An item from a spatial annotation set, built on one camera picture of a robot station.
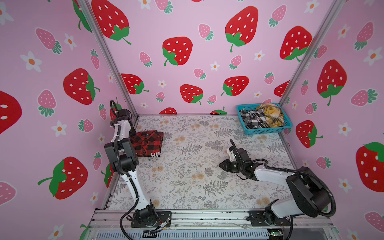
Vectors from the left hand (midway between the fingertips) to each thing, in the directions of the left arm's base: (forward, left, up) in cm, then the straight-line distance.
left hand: (125, 134), depth 97 cm
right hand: (-19, -61, -5) cm, 64 cm away
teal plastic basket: (+10, -112, -1) cm, 113 cm away
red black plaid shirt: (-4, -14, -5) cm, 15 cm away
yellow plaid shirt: (+18, -104, +1) cm, 105 cm away
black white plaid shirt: (+15, -89, 0) cm, 90 cm away
